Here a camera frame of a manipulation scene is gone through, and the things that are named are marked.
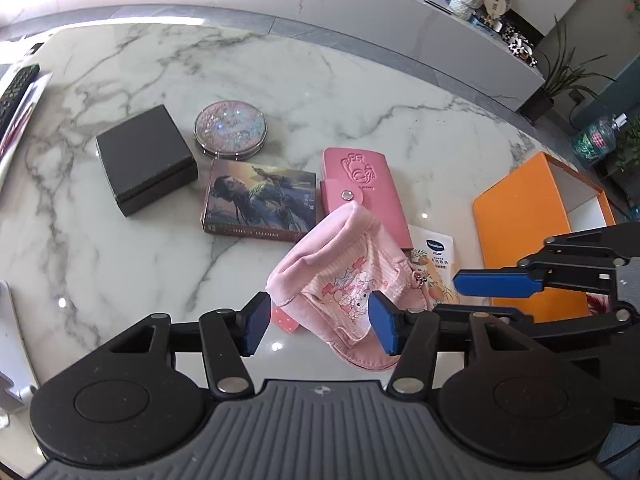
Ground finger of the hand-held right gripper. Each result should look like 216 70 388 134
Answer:
452 222 640 301
492 305 638 361

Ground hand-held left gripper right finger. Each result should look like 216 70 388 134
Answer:
368 291 556 397

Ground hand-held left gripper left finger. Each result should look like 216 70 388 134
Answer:
102 291 273 397

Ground orange cardboard box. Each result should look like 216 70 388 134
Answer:
472 152 617 323

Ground pink fabric pouch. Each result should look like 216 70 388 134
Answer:
265 205 436 372

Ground round glitter compact mirror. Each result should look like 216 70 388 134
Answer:
193 101 269 155

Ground white marble desktop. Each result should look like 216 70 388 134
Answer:
0 22 640 461

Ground pink dotted card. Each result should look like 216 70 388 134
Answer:
270 307 301 335

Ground red feather toy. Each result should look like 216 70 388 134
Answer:
585 294 617 317

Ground illustrated flat box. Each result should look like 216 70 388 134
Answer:
201 159 318 244

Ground large water bottle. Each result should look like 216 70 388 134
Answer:
570 112 629 169

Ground pink leather card holder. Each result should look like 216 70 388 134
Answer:
320 146 414 251

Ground potted plant in black pot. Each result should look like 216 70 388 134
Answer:
520 15 617 124

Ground black square box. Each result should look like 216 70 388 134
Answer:
95 105 200 218

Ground black and white cow figurines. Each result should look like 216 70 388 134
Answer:
502 22 539 66

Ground white phone stand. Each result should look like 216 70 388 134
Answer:
0 280 39 414

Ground round fan ornament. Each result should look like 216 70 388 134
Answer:
482 0 512 24

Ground white paper sheets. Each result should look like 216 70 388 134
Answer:
0 71 54 162

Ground white marble television cabinet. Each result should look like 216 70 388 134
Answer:
0 0 546 111

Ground black remote control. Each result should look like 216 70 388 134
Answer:
0 64 40 139

